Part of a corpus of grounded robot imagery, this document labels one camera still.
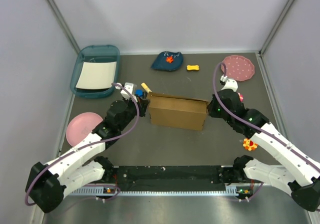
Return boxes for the brown cardboard box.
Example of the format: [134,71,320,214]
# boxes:
[147,92,208,131]

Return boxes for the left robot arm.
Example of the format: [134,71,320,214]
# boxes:
[25,96,150,213]

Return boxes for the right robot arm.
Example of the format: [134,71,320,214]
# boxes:
[208,89,320,211]

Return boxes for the blue small eraser block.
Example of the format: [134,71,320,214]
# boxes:
[135,89,143,96]

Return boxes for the yellow pink marker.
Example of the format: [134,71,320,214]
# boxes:
[141,83,152,93]

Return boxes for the dark blue fish dish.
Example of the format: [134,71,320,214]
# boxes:
[151,51,184,71]

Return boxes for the white paper sheet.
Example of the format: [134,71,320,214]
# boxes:
[75,62,117,90]

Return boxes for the yellow bone sponge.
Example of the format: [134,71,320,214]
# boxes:
[186,65,200,71]

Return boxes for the plain pink plate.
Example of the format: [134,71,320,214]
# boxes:
[65,112,103,147]

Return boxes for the pink flower charm right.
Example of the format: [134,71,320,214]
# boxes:
[238,93,244,102]

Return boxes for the pink dotted plate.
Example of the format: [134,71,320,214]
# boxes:
[222,55,255,82]

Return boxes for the orange yellow flower charm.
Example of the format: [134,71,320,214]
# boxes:
[241,138,258,151]

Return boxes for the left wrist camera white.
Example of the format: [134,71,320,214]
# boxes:
[120,82,137,101]

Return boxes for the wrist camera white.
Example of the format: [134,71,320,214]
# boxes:
[120,82,137,101]
[219,75,238,92]

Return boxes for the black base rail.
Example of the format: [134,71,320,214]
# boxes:
[84,165,266,192]

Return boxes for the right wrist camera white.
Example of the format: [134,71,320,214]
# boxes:
[219,75,238,92]

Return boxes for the aluminium frame profile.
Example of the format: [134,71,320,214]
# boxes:
[39,165,313,197]

